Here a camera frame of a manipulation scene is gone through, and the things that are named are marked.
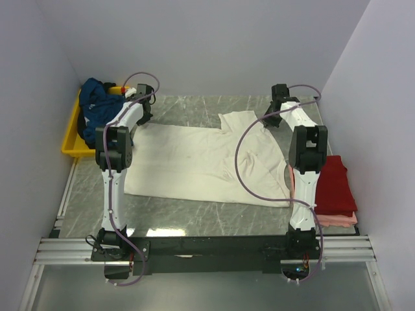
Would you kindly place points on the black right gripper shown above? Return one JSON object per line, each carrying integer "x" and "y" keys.
{"x": 268, "y": 122}

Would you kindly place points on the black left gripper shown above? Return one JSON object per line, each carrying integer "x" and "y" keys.
{"x": 144, "y": 120}

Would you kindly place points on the white t shirt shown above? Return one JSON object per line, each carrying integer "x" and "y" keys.
{"x": 240, "y": 162}

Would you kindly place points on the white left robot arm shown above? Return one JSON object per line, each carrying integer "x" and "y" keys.
{"x": 113, "y": 154}

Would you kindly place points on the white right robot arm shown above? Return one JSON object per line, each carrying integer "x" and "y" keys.
{"x": 307, "y": 156}

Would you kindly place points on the blue t shirt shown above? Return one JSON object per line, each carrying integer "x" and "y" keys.
{"x": 99, "y": 108}

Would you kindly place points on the yellow plastic bin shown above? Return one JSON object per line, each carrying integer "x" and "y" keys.
{"x": 73, "y": 145}

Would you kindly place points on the folded red t shirt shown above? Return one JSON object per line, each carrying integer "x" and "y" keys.
{"x": 333, "y": 194}

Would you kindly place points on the folded pink t shirt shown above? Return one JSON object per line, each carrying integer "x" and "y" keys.
{"x": 327, "y": 220}

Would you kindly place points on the black base crossbeam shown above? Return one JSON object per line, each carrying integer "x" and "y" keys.
{"x": 190, "y": 254}

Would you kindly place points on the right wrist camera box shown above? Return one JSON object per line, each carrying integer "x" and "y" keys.
{"x": 279, "y": 92}

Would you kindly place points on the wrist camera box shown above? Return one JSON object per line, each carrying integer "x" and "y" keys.
{"x": 139, "y": 91}
{"x": 279, "y": 92}

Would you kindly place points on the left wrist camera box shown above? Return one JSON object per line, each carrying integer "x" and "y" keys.
{"x": 139, "y": 91}

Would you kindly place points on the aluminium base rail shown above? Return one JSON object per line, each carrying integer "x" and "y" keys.
{"x": 74, "y": 251}

